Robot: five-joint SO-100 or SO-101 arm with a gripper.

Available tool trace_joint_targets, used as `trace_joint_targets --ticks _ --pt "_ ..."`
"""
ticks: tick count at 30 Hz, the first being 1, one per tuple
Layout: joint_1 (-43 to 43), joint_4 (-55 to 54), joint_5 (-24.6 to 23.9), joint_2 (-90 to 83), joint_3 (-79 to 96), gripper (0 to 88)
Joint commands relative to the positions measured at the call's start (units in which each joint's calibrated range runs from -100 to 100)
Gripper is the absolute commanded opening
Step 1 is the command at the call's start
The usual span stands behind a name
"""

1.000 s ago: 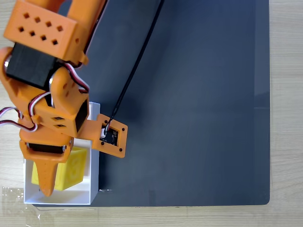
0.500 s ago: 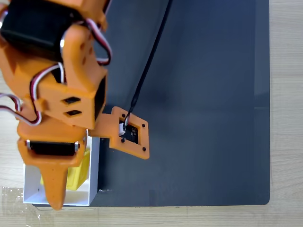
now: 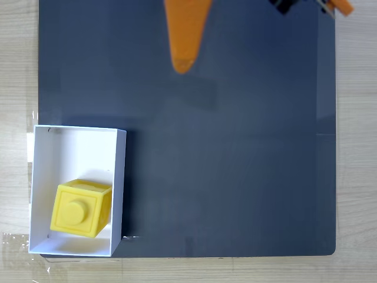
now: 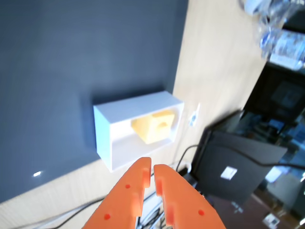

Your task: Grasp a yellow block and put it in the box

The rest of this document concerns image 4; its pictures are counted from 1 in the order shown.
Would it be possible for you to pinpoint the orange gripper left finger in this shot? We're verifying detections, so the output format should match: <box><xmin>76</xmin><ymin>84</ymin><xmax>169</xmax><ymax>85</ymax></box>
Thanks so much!
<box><xmin>82</xmin><ymin>156</ymin><xmax>152</xmax><ymax>229</ymax></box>

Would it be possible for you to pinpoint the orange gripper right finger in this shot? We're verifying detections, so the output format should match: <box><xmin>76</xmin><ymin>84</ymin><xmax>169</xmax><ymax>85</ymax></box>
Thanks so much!
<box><xmin>153</xmin><ymin>164</ymin><xmax>226</xmax><ymax>229</ymax></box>

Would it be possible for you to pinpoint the yellow toy block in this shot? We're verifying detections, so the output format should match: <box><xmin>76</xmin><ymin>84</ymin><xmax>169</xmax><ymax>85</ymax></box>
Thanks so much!
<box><xmin>131</xmin><ymin>109</ymin><xmax>176</xmax><ymax>145</ymax></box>

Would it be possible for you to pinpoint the white open cardboard box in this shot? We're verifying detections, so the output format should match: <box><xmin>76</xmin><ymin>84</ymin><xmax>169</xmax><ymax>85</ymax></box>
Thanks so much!
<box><xmin>92</xmin><ymin>90</ymin><xmax>185</xmax><ymax>173</ymax></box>

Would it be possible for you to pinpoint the black laptop with sticker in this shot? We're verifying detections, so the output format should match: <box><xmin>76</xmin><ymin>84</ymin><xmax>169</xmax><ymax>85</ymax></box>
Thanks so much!
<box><xmin>190</xmin><ymin>110</ymin><xmax>288</xmax><ymax>210</ymax></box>

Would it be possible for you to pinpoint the white paper tab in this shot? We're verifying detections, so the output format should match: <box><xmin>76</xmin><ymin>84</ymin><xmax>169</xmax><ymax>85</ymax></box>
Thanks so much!
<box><xmin>189</xmin><ymin>102</ymin><xmax>201</xmax><ymax>127</ymax></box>

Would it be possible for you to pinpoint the dark grey table mat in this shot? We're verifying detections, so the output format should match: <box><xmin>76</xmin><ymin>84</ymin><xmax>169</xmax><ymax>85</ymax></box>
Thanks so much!
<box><xmin>0</xmin><ymin>0</ymin><xmax>189</xmax><ymax>204</ymax></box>

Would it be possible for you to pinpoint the clear plastic water bottle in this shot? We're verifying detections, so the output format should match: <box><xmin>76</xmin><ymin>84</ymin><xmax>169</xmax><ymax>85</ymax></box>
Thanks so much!
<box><xmin>256</xmin><ymin>0</ymin><xmax>305</xmax><ymax>70</ymax></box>

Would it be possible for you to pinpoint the black cable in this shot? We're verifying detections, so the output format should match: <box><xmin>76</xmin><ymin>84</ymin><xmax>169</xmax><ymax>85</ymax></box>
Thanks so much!
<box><xmin>21</xmin><ymin>198</ymin><xmax>108</xmax><ymax>229</ymax></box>
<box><xmin>175</xmin><ymin>144</ymin><xmax>200</xmax><ymax>172</ymax></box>
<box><xmin>224</xmin><ymin>145</ymin><xmax>305</xmax><ymax>170</ymax></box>

